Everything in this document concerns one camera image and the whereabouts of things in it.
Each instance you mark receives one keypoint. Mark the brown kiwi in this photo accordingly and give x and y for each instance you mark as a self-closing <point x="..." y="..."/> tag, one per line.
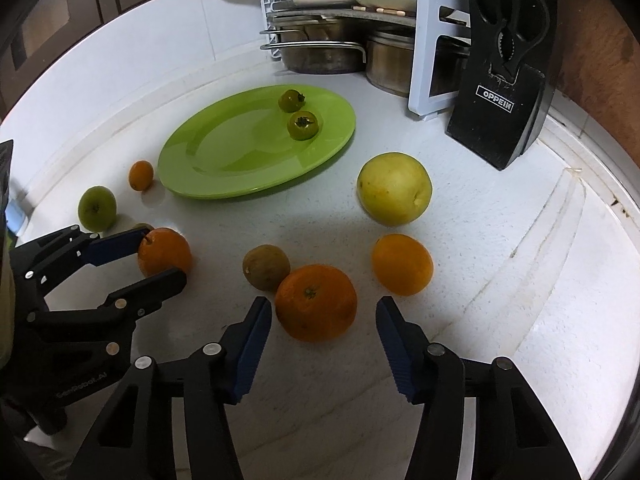
<point x="266" y="267"/>

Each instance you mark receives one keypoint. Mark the small brown fruit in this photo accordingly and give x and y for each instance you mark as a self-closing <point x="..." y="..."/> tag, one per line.
<point x="144" y="226"/>

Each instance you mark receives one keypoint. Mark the round steel pot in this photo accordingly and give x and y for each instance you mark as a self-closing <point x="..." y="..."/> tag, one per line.
<point x="390" y="65"/>

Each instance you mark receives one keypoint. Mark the small green tomato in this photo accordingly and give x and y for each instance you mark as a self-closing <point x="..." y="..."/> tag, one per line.
<point x="291" y="100"/>
<point x="302" y="125"/>

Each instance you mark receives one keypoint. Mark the green oval plate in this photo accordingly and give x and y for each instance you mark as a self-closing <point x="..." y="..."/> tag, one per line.
<point x="235" y="150"/>

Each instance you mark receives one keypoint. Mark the black knife block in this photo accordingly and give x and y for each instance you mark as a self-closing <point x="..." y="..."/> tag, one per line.
<point x="490" y="125"/>

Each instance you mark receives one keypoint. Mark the white and grey shelf rack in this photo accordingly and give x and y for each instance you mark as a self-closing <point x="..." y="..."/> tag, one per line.
<point x="425" y="60"/>

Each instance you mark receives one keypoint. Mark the black kitchen scissors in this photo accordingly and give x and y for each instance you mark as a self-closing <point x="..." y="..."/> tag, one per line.
<point x="510" y="45"/>

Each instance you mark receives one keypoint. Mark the brown wooden cutting board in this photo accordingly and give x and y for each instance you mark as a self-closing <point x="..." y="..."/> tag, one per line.
<point x="600" y="60"/>

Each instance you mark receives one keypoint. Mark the wooden bead trivet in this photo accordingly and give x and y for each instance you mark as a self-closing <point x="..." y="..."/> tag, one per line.
<point x="380" y="9"/>

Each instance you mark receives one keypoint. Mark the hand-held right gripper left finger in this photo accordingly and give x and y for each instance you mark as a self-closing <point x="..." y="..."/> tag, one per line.
<point x="252" y="345"/>

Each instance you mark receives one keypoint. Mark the large green apple front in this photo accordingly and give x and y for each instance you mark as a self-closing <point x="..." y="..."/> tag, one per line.
<point x="394" y="188"/>

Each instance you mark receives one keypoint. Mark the dark brown wooden cabinet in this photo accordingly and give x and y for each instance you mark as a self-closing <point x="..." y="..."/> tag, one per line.
<point x="60" y="20"/>

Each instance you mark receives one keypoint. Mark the orange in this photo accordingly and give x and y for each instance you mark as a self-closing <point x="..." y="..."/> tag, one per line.
<point x="402" y="264"/>
<point x="316" y="303"/>
<point x="167" y="255"/>

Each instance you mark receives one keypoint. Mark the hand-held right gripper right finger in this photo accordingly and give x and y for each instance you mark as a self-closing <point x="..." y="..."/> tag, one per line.
<point x="395" y="345"/>

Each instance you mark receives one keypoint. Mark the small tangerine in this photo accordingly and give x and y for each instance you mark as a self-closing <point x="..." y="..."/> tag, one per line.
<point x="141" y="175"/>

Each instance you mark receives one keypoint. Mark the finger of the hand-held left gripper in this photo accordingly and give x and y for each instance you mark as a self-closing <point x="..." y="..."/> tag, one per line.
<point x="155" y="290"/>
<point x="117" y="247"/>

